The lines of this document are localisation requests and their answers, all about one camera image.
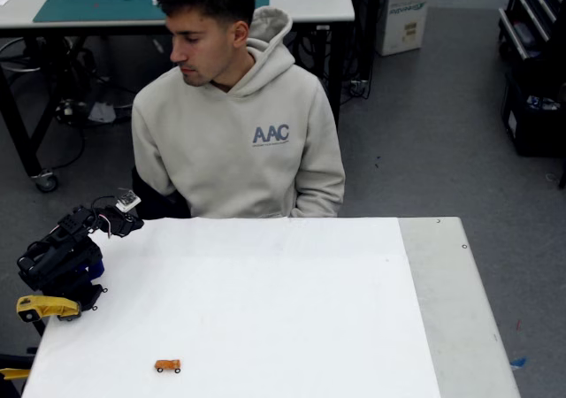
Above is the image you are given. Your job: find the black chair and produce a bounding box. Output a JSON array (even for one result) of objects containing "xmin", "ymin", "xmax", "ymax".
[{"xmin": 131, "ymin": 166, "xmax": 192, "ymax": 220}]

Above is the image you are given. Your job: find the grey caster wheel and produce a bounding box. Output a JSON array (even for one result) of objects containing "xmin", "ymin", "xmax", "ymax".
[{"xmin": 29, "ymin": 170, "xmax": 59, "ymax": 194}]

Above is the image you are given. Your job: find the man in beige hoodie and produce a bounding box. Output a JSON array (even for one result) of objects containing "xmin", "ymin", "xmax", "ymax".
[{"xmin": 131, "ymin": 0, "xmax": 347, "ymax": 219}]

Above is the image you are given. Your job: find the yellow black clamp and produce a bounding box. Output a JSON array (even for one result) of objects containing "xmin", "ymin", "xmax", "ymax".
[
  {"xmin": 16, "ymin": 295, "xmax": 83, "ymax": 324},
  {"xmin": 0, "ymin": 353, "xmax": 36, "ymax": 381}
]

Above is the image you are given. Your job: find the white crumpled bag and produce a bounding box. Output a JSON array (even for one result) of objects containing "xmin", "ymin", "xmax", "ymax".
[{"xmin": 88, "ymin": 102, "xmax": 117, "ymax": 124}]

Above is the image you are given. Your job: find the large white paper sheet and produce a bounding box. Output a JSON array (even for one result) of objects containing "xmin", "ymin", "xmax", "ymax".
[{"xmin": 21, "ymin": 216, "xmax": 443, "ymax": 398}]

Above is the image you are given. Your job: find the white workbench with black legs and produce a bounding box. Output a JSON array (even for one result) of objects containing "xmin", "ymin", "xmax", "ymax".
[{"xmin": 0, "ymin": 0, "xmax": 356, "ymax": 194}]

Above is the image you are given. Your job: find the white cardboard box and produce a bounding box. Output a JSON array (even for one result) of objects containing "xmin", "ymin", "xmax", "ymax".
[{"xmin": 375, "ymin": 0, "xmax": 443, "ymax": 57}]

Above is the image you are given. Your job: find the black storage bin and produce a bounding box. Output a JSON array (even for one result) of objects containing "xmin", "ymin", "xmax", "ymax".
[{"xmin": 501, "ymin": 68, "xmax": 566, "ymax": 158}]

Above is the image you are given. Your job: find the black tool drawer cabinet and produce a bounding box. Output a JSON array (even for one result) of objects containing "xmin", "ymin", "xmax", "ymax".
[{"xmin": 498, "ymin": 0, "xmax": 566, "ymax": 61}]

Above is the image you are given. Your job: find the small white camera board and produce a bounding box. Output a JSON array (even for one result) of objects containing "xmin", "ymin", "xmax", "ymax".
[{"xmin": 115, "ymin": 188, "xmax": 142, "ymax": 213}]

